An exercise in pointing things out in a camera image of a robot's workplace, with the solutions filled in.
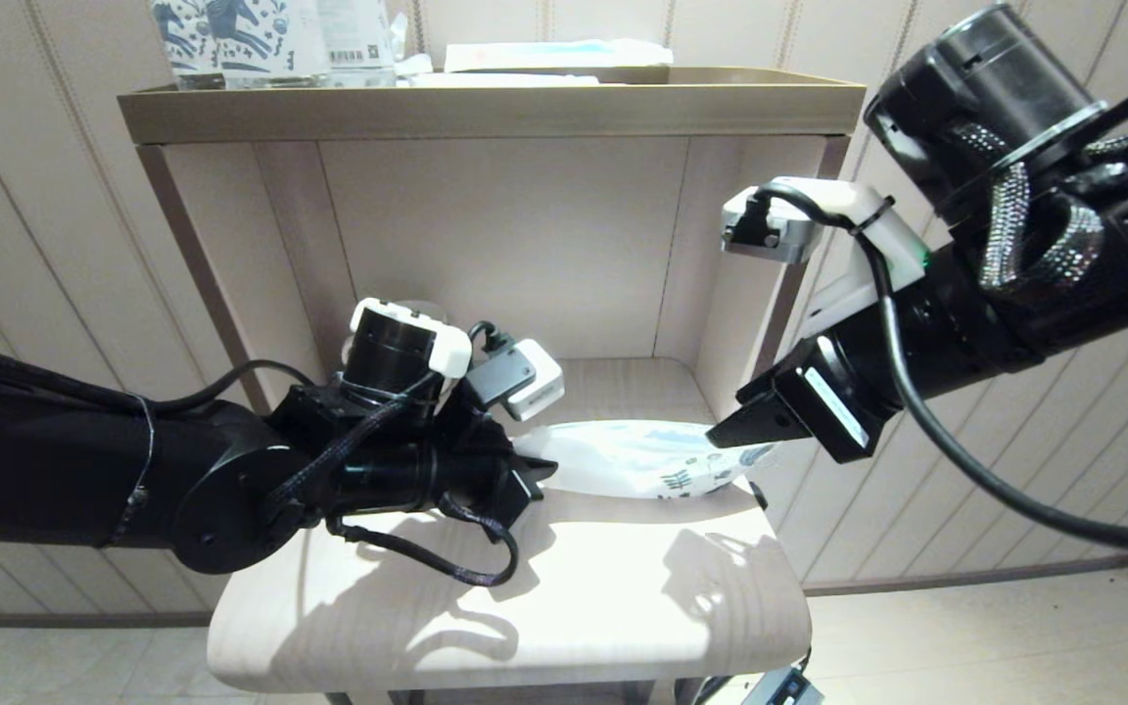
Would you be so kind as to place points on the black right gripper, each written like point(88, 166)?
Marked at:
point(907, 362)

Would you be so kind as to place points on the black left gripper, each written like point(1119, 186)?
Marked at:
point(481, 470)

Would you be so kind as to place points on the white floral pouch bag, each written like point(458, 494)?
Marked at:
point(623, 455)

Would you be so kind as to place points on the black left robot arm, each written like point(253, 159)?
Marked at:
point(55, 470)

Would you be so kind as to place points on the white ribbed ceramic mug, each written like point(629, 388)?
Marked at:
point(427, 307)

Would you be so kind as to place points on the beige wooden shelf cabinet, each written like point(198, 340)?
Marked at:
point(525, 245)

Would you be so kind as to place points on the grey power inverter box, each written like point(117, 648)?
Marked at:
point(784, 690)

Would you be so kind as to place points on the white blue toothbrush packet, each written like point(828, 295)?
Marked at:
point(554, 56)

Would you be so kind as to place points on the crumpled clear plastic wrapper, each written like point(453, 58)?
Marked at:
point(412, 61)

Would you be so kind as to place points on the clear bottle with barcode label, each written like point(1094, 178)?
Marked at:
point(358, 34)

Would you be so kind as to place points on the blue patterned package on top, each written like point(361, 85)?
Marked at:
point(270, 39)

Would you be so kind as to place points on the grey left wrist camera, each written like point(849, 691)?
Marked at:
point(520, 377)

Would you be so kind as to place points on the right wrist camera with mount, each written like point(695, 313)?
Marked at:
point(819, 211)

